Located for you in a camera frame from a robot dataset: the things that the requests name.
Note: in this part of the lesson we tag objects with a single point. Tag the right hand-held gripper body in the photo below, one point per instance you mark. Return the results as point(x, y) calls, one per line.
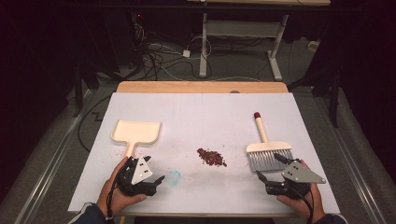
point(295, 179)

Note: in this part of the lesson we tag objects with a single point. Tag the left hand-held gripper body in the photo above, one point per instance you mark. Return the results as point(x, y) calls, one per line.
point(140, 174)

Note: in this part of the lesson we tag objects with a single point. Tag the cream brush with grey bristles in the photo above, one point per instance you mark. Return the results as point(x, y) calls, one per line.
point(269, 146)

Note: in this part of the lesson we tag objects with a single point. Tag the cream plastic dustpan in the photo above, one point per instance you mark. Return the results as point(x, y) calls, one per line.
point(137, 132)

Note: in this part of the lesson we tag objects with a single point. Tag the group of red green beans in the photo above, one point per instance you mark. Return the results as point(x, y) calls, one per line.
point(211, 157)

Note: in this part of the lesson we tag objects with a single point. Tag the person's right hand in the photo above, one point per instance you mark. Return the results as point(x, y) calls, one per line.
point(303, 205)

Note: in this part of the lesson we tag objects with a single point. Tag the person's left hand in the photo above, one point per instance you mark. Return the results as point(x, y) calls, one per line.
point(116, 199)

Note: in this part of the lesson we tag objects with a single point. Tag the wooden table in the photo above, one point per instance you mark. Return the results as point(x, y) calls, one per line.
point(202, 87)

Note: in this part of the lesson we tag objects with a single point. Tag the black stand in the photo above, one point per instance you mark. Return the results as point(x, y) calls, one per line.
point(77, 93)

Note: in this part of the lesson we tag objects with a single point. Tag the white power adapter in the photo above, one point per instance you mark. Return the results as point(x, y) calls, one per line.
point(186, 53)

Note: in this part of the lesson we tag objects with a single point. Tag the white power strip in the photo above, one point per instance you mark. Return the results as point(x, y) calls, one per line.
point(313, 45)

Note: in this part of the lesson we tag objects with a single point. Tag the metal floor rail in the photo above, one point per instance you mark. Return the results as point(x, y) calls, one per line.
point(53, 161)
point(351, 174)

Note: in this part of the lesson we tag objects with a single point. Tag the white metal desk frame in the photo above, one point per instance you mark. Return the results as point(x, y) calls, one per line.
point(243, 28)

